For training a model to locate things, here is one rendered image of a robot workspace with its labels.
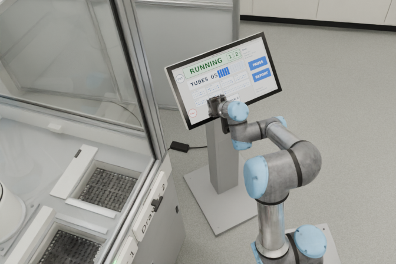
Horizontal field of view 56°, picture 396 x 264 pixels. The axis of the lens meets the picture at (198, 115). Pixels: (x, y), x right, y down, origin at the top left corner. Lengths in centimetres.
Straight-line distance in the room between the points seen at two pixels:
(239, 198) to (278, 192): 148
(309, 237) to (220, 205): 121
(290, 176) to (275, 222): 21
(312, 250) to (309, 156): 42
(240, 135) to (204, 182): 124
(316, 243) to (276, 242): 17
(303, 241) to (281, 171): 41
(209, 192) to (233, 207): 19
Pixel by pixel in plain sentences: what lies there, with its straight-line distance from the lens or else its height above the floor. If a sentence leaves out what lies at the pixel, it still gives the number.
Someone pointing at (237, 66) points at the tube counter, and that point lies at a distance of 181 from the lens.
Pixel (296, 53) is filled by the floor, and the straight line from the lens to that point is 368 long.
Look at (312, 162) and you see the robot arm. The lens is 112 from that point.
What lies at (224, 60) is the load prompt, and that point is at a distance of 179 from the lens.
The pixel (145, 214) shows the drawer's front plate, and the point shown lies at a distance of 160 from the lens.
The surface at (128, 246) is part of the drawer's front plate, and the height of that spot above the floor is 93.
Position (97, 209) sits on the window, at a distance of 129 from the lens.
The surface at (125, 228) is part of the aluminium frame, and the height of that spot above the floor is 99.
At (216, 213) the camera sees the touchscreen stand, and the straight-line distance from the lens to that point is 255.
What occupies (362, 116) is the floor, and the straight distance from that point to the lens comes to 323.
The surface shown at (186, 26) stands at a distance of 255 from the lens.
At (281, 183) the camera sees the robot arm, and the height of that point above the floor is 138.
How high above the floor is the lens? 231
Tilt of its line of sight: 48 degrees down
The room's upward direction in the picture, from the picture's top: 6 degrees counter-clockwise
